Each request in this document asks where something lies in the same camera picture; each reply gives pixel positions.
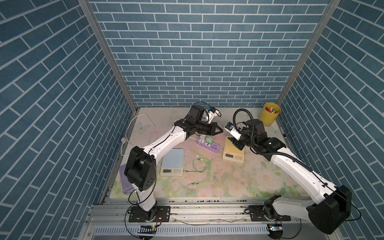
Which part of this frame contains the blue electronic scale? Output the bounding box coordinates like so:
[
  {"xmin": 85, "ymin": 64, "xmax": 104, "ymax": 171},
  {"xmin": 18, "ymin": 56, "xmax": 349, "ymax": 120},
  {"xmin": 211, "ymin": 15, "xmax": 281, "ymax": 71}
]
[{"xmin": 160, "ymin": 149, "xmax": 185, "ymax": 177}]

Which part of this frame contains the yellow electronic scale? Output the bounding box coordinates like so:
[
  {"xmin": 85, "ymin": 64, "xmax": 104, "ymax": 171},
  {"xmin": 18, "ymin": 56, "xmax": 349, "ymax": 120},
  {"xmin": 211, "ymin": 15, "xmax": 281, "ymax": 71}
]
[{"xmin": 222, "ymin": 137, "xmax": 245, "ymax": 163}]

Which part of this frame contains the purple power strip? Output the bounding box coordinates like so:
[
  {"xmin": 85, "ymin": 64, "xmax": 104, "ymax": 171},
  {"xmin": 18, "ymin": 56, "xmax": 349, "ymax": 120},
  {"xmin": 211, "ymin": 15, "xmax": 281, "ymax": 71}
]
[{"xmin": 197, "ymin": 138, "xmax": 221, "ymax": 154}]

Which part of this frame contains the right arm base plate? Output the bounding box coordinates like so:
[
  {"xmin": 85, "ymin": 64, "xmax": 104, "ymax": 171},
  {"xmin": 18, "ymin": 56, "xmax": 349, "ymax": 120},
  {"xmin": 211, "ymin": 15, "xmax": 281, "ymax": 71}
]
[{"xmin": 244, "ymin": 205, "xmax": 291, "ymax": 222}]

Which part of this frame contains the white charger adapter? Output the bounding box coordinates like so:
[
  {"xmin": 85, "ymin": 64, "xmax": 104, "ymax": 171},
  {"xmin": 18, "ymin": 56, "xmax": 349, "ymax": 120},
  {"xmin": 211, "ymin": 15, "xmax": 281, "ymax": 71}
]
[{"xmin": 201, "ymin": 135, "xmax": 207, "ymax": 143}]

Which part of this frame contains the purple case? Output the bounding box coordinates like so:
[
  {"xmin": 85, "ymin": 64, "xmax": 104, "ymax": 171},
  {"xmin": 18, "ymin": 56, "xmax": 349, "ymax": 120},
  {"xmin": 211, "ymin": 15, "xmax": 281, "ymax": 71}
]
[{"xmin": 119, "ymin": 165, "xmax": 134, "ymax": 194}]

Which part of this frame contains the yellow pen cup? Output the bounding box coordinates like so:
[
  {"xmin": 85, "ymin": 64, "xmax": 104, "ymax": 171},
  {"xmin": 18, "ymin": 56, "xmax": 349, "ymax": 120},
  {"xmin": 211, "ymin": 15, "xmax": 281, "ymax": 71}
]
[{"xmin": 259, "ymin": 103, "xmax": 282, "ymax": 127}]

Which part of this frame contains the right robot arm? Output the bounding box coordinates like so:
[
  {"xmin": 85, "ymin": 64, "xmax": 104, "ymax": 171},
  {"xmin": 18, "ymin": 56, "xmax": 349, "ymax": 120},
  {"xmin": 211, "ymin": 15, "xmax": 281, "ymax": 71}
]
[{"xmin": 225, "ymin": 119, "xmax": 352, "ymax": 235}]

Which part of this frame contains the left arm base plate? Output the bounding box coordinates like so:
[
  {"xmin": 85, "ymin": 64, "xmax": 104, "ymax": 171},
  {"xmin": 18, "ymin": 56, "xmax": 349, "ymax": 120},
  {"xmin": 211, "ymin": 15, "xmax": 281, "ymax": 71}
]
[{"xmin": 128, "ymin": 205, "xmax": 171, "ymax": 223}]

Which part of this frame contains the aluminium rail frame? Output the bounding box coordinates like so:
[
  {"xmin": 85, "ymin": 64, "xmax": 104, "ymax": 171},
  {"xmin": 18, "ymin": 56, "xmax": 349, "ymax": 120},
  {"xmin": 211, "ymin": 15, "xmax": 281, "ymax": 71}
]
[{"xmin": 79, "ymin": 198, "xmax": 343, "ymax": 240}]

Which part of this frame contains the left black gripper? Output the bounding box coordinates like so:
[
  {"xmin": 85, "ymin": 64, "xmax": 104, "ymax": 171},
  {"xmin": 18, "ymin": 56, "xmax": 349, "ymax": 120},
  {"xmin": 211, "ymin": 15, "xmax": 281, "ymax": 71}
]
[{"xmin": 193, "ymin": 122, "xmax": 223, "ymax": 136}]

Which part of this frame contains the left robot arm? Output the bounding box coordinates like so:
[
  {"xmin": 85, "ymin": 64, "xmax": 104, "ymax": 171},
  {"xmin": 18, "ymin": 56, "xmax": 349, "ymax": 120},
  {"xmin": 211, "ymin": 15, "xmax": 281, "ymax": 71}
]
[{"xmin": 124, "ymin": 103, "xmax": 223, "ymax": 222}]

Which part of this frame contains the green charging cable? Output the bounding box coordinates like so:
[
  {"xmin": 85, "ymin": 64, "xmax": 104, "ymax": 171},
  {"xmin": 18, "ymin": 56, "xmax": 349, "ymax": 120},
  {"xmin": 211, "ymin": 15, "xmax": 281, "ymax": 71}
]
[{"xmin": 182, "ymin": 155, "xmax": 212, "ymax": 187}]

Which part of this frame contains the green charger adapter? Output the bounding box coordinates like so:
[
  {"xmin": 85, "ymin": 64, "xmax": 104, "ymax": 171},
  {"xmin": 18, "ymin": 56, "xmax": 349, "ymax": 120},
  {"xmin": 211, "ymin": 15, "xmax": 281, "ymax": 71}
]
[{"xmin": 206, "ymin": 137, "xmax": 213, "ymax": 145}]

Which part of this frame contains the white power strip cable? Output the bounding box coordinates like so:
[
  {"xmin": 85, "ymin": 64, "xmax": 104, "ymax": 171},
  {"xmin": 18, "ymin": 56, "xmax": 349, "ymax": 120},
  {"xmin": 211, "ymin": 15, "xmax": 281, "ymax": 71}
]
[{"xmin": 119, "ymin": 113, "xmax": 181, "ymax": 158}]

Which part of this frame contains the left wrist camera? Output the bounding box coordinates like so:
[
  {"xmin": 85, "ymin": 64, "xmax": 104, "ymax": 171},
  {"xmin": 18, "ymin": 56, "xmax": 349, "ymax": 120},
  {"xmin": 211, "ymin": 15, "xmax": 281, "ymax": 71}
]
[{"xmin": 206, "ymin": 107, "xmax": 221, "ymax": 124}]

